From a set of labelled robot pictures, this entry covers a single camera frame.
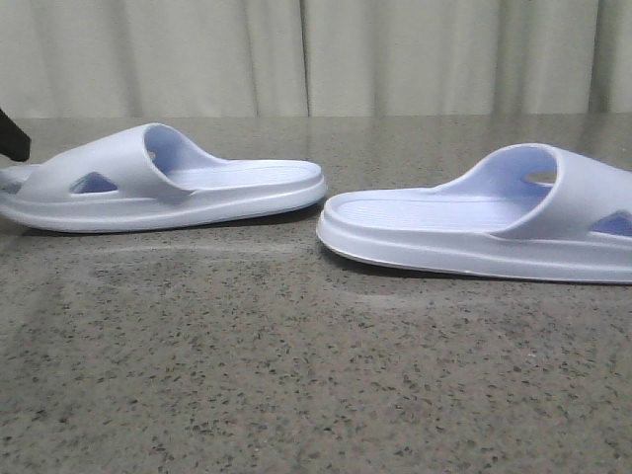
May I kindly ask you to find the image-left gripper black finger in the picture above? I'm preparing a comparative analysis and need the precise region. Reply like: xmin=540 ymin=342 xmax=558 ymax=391
xmin=0 ymin=110 xmax=31 ymax=162

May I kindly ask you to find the light blue slipper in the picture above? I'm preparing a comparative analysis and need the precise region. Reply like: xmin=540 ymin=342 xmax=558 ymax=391
xmin=317 ymin=143 xmax=631 ymax=283
xmin=1 ymin=123 xmax=326 ymax=233

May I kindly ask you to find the pale grey-green curtain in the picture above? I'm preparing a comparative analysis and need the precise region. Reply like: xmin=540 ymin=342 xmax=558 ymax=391
xmin=1 ymin=1 xmax=631 ymax=118

